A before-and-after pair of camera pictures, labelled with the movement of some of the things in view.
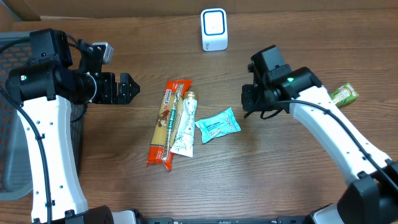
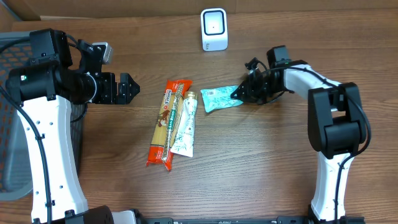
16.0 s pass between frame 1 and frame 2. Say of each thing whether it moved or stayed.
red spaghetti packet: stayed
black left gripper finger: stayed
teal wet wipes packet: moved
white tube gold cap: stayed
